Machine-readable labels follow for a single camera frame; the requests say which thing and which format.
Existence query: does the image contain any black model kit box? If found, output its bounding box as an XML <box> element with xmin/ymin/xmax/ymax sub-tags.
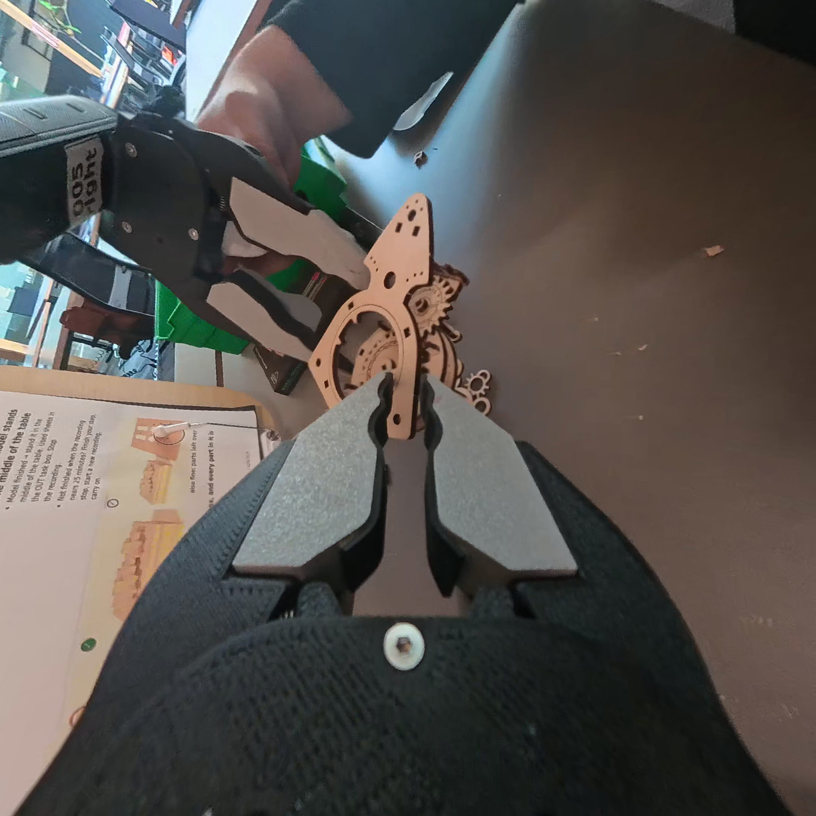
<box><xmin>252</xmin><ymin>268</ymin><xmax>348</xmax><ymax>396</ymax></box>

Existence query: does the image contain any green plastic bin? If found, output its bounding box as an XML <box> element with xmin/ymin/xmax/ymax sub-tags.
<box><xmin>153</xmin><ymin>139</ymin><xmax>350</xmax><ymax>356</ymax></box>

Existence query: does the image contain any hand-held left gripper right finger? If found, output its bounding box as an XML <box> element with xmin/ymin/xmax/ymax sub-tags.
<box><xmin>421</xmin><ymin>375</ymin><xmax>580</xmax><ymax>597</ymax></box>

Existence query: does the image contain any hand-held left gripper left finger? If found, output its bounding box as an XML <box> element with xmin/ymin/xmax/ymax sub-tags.
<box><xmin>231</xmin><ymin>373</ymin><xmax>393</xmax><ymax>597</ymax></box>

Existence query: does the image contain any instruction sheet on stand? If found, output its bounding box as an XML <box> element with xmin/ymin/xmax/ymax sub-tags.
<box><xmin>0</xmin><ymin>366</ymin><xmax>283</xmax><ymax>816</ymax></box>

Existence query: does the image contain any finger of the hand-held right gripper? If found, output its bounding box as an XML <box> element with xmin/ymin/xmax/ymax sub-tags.
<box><xmin>205</xmin><ymin>269</ymin><xmax>326</xmax><ymax>363</ymax></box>
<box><xmin>220</xmin><ymin>177</ymin><xmax>372</xmax><ymax>288</ymax></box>

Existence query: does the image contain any wooden gear model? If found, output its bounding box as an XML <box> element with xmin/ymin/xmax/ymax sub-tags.
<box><xmin>344</xmin><ymin>261</ymin><xmax>495</xmax><ymax>418</ymax></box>

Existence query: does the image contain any person's right hand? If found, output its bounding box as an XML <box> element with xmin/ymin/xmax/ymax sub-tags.
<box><xmin>193</xmin><ymin>25</ymin><xmax>356</xmax><ymax>192</ymax></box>

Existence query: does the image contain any white paper sheet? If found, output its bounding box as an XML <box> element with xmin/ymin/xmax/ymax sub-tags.
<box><xmin>392</xmin><ymin>73</ymin><xmax>453</xmax><ymax>131</ymax></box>

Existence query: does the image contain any wooden ring plate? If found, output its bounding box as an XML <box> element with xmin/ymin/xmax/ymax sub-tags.
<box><xmin>309</xmin><ymin>193</ymin><xmax>436</xmax><ymax>442</ymax></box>

